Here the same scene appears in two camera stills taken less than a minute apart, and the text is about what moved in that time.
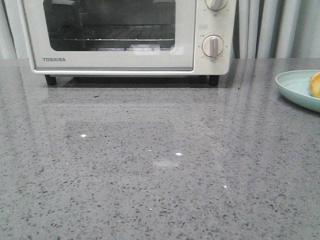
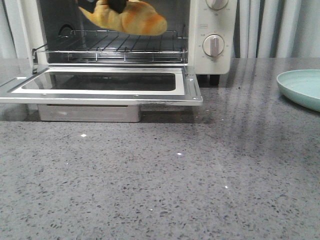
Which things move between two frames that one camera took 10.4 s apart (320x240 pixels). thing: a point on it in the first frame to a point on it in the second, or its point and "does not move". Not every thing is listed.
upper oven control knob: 216,5 does not move
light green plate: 295,85 does not move
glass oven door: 111,35 to 169,85
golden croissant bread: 314,85 to 138,18
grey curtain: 264,29 does not move
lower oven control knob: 212,46 does not move
